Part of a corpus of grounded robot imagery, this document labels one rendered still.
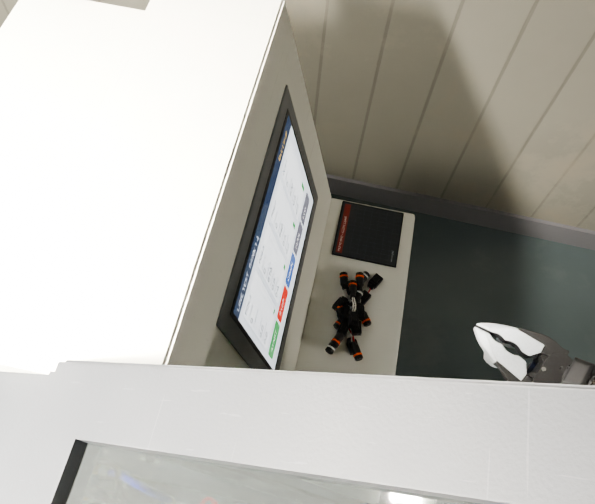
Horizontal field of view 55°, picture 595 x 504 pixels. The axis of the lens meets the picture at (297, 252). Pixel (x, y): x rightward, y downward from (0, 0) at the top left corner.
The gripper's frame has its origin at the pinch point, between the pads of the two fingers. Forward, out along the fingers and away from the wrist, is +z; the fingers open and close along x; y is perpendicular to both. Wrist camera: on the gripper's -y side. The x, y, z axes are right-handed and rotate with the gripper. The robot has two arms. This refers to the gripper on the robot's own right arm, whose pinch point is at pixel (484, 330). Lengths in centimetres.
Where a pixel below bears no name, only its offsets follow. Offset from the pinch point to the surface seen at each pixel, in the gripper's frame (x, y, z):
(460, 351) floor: 44, 153, -9
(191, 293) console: -23.0, -11.8, 32.1
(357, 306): 4, 46, 22
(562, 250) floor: 114, 163, -20
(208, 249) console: -16.9, -10.2, 35.1
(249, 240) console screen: -9.5, 2.3, 36.2
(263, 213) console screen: -3.5, 5.4, 38.7
